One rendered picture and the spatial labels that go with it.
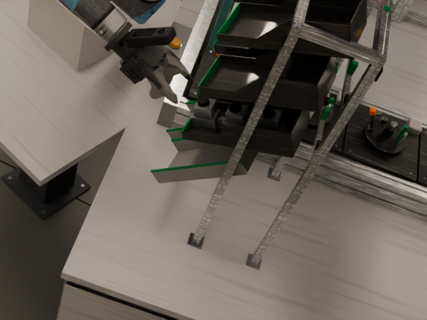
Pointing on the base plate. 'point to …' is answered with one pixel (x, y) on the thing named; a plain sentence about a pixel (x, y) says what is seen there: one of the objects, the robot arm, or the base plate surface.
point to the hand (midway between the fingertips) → (183, 87)
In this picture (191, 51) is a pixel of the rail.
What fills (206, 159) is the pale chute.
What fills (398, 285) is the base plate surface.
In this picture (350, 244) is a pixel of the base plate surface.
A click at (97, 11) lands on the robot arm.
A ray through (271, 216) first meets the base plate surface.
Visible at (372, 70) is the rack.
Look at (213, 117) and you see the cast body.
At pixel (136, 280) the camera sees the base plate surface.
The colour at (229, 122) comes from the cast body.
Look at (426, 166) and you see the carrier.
